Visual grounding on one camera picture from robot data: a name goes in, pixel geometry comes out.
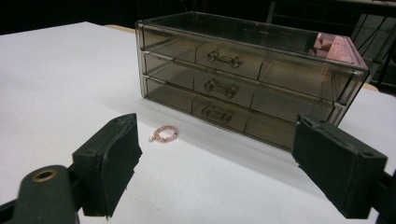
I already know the pink bead ring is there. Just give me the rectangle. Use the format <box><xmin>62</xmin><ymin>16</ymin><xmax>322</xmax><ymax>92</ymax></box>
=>
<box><xmin>148</xmin><ymin>124</ymin><xmax>180</xmax><ymax>144</ymax></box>

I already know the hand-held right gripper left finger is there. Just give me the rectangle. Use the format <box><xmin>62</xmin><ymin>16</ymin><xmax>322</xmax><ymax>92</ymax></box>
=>
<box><xmin>72</xmin><ymin>112</ymin><xmax>144</xmax><ymax>218</ymax></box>

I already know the smoky clear drawer organizer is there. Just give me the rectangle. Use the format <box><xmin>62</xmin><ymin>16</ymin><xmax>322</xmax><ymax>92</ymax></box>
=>
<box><xmin>134</xmin><ymin>11</ymin><xmax>371</xmax><ymax>152</ymax></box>

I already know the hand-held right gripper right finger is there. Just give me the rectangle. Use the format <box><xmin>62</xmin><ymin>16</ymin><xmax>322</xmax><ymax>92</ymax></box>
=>
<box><xmin>291</xmin><ymin>114</ymin><xmax>389</xmax><ymax>219</ymax></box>

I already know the white table cover sheet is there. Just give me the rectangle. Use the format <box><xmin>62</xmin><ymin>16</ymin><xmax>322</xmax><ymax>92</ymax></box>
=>
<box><xmin>0</xmin><ymin>21</ymin><xmax>396</xmax><ymax>224</ymax></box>

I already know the black metal stand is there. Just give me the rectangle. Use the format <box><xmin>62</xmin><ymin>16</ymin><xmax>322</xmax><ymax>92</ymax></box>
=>
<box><xmin>350</xmin><ymin>12</ymin><xmax>396</xmax><ymax>91</ymax></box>

